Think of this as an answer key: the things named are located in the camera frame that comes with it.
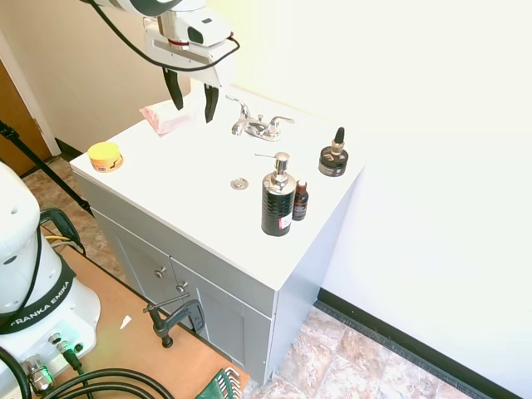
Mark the brown wooden door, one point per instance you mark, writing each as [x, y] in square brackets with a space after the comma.
[18, 120]

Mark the black round jar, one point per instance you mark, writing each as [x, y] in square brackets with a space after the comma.
[333, 162]

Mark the black soap dispenser chrome pump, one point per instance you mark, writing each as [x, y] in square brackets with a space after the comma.
[277, 199]

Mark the grey vanity cabinet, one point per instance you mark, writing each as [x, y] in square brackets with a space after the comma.
[195, 291]

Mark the black tipped dropper bottle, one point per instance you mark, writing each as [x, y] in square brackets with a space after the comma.
[338, 141]

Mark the brown wooden base board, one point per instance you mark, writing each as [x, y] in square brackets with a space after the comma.
[137, 345]

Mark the yellow round tin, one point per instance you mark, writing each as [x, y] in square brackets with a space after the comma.
[105, 157]

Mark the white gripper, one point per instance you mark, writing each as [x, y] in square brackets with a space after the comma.
[183, 56]

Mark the round metal cabinet knob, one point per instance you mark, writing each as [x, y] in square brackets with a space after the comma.
[160, 272]
[181, 286]

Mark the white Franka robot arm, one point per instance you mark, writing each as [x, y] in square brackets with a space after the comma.
[25, 266]

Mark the small dark brown bottle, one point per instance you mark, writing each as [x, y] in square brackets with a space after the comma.
[300, 201]

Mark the chrome sink drain stopper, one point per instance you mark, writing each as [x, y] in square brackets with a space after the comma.
[239, 183]

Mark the white paper scrap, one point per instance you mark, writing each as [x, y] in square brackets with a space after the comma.
[125, 322]

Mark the white sink countertop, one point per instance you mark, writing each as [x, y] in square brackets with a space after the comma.
[216, 178]

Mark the green hex key set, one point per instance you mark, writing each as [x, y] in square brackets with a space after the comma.
[218, 385]

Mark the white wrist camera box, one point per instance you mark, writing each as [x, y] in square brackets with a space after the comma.
[203, 30]

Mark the black metal C-clamp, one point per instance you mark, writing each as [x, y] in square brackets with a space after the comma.
[174, 318]

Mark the black tripod leg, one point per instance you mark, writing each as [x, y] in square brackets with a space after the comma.
[41, 166]

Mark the pink wrapped packet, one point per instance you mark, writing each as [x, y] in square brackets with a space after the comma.
[166, 119]

